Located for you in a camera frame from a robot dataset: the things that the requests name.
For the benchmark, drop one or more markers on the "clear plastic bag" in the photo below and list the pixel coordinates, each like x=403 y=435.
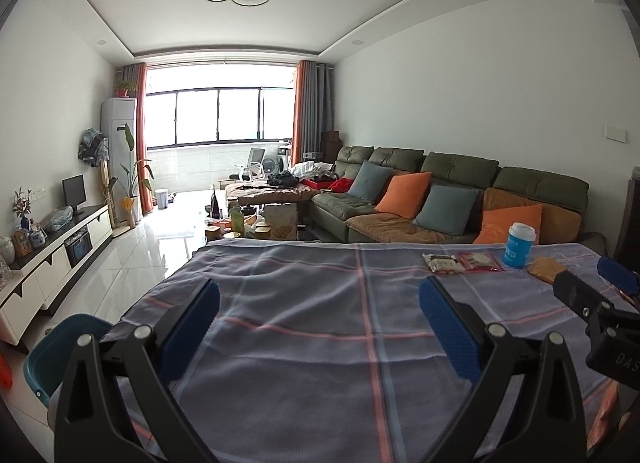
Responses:
x=56 y=218

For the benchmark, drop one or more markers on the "red flat box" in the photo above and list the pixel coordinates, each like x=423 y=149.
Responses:
x=315 y=183

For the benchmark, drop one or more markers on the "white wall switch plate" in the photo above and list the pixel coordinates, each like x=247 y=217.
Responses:
x=615 y=134

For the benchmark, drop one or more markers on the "dark wooden cabinet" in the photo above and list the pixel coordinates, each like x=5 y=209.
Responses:
x=331 y=145

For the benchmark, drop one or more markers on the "white wall socket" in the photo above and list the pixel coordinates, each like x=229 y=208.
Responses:
x=38 y=192

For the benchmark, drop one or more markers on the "wooden photo frame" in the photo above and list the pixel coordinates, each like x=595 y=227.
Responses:
x=22 y=243

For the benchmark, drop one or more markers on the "glass ship ornament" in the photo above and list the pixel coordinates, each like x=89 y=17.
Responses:
x=4 y=273

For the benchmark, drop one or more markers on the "dark glass coffee table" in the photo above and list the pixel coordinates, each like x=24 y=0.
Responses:
x=305 y=235

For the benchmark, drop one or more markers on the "large window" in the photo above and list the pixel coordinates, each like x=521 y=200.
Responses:
x=200 y=118

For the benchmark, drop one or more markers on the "black bag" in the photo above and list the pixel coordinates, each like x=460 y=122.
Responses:
x=282 y=179

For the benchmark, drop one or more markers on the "round floor fan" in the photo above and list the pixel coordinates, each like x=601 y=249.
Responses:
x=271 y=166

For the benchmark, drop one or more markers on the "red cloth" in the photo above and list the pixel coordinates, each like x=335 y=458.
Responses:
x=340 y=185

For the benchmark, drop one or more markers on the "white ceramic jar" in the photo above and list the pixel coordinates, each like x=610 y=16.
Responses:
x=6 y=249

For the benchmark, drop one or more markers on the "black monitor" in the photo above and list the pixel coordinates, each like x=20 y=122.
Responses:
x=73 y=191

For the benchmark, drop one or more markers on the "blue vase with twigs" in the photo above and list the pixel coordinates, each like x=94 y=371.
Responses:
x=24 y=220

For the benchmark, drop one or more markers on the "white pedal bin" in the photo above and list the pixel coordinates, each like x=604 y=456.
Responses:
x=161 y=199

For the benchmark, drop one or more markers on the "white office chair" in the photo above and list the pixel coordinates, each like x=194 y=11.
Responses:
x=256 y=157

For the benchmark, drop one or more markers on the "brown paper bag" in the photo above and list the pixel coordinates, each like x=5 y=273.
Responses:
x=280 y=222

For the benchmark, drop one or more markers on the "orange plastic bag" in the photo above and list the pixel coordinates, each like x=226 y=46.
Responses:
x=4 y=370

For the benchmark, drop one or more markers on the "blue cup white lid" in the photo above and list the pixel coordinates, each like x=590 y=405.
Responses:
x=517 y=250

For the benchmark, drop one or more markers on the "orange grey curtain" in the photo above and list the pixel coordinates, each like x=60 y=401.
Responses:
x=141 y=113
x=303 y=113

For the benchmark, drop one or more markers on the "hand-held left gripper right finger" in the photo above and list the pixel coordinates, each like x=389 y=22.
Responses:
x=450 y=328

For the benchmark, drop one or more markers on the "white standing air conditioner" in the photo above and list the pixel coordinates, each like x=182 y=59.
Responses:
x=117 y=128

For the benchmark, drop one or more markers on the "green standing pouch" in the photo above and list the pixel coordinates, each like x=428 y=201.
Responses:
x=237 y=220

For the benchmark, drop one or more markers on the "brown crinkled packet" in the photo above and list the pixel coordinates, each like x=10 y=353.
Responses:
x=545 y=268

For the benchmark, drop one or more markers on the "brown upholstered ottoman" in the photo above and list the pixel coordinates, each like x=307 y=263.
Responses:
x=270 y=195

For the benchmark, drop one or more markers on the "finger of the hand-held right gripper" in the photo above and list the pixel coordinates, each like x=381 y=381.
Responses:
x=620 y=270
x=575 y=288

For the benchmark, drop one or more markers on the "grey plaid tablecloth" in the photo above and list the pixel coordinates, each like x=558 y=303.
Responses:
x=300 y=293

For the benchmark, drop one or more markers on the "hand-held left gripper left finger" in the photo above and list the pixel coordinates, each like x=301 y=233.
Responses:
x=192 y=328

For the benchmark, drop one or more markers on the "brown sofa seat cover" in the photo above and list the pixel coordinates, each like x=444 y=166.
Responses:
x=385 y=223

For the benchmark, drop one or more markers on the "tall plant yellow pot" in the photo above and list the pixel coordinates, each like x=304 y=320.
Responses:
x=129 y=208

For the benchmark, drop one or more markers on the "red snack packet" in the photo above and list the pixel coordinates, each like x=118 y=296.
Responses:
x=480 y=261

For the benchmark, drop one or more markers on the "orange cushion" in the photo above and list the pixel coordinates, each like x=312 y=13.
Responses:
x=495 y=225
x=402 y=195

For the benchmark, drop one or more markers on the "clear snack packet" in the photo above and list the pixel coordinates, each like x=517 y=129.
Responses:
x=442 y=264

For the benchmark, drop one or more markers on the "white black-topped TV cabinet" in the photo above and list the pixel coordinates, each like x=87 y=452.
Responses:
x=35 y=283

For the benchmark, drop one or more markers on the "brown cushion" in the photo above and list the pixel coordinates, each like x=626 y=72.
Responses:
x=562 y=223

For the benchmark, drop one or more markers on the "green sofa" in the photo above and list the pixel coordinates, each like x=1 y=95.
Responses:
x=460 y=165

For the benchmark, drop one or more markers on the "blue-grey cushion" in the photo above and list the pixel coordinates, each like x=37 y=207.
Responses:
x=367 y=182
x=445 y=208

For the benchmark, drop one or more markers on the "small potted plant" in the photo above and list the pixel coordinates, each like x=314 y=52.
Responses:
x=125 y=89

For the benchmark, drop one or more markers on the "group of wooden-lid jars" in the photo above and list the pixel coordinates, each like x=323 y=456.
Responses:
x=262 y=230

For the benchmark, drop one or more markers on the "cloth-covered standing fan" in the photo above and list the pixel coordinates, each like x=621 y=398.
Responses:
x=92 y=145

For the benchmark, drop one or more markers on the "blue white porcelain jar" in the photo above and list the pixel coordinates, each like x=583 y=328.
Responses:
x=37 y=237

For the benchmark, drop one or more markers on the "white clothes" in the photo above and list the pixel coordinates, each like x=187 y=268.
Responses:
x=307 y=169

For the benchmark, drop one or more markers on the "teal plastic bin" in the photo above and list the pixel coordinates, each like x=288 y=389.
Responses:
x=45 y=368

